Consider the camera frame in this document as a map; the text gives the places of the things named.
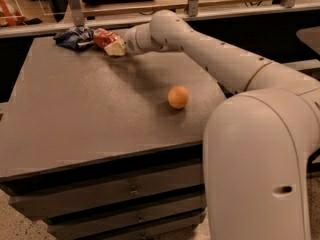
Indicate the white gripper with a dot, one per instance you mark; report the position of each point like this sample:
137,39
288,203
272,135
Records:
130,44

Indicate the red coke can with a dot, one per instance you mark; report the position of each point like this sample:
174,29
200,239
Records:
103,38

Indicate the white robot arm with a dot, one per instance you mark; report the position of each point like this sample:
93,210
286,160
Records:
257,143

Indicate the blue chip bag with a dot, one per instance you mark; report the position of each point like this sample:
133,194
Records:
76,38

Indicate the orange fruit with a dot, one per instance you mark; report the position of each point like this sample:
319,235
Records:
178,97

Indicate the grey drawer cabinet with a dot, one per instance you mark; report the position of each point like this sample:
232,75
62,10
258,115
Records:
90,145

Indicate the orange white object on shelf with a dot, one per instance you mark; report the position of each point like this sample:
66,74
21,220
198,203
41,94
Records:
9,15

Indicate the metal shelf rail frame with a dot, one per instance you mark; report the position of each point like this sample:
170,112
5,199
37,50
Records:
45,17

